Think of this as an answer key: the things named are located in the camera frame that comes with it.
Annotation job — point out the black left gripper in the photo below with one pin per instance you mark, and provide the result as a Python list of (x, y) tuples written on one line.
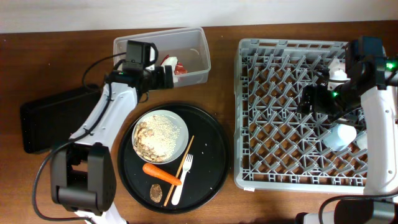
[(160, 80)]

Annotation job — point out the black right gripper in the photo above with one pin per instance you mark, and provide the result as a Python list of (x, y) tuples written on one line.
[(318, 92)]

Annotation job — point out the pink bowl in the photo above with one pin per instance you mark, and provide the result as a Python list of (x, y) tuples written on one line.
[(337, 70)]

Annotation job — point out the small white tissue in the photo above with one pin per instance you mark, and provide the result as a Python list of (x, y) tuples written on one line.
[(171, 61)]

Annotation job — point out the red snack wrapper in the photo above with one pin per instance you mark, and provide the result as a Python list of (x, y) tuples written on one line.
[(180, 69)]

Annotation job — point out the grey bowl with food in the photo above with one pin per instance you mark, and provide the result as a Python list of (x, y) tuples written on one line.
[(160, 136)]

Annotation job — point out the orange carrot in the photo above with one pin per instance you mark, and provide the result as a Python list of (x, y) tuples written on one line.
[(156, 172)]

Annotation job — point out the white plastic fork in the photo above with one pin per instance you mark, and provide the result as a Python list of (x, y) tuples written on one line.
[(186, 167)]

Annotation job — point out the brown nut shell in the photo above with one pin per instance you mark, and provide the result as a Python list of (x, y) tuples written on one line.
[(156, 193)]

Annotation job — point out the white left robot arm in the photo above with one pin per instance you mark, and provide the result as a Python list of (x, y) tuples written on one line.
[(82, 175)]

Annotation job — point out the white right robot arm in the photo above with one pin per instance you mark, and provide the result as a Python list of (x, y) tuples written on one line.
[(378, 203)]

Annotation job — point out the clear plastic waste bin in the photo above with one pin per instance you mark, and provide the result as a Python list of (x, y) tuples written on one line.
[(188, 45)]

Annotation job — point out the grey dishwasher rack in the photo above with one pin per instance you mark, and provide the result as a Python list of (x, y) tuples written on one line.
[(278, 148)]

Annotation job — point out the white cup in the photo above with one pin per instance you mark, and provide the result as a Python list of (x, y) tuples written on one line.
[(362, 142), (339, 137)]

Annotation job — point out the black rectangular bin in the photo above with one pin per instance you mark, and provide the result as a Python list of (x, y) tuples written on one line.
[(53, 119)]

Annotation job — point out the round black tray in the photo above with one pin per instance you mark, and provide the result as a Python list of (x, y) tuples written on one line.
[(210, 150)]

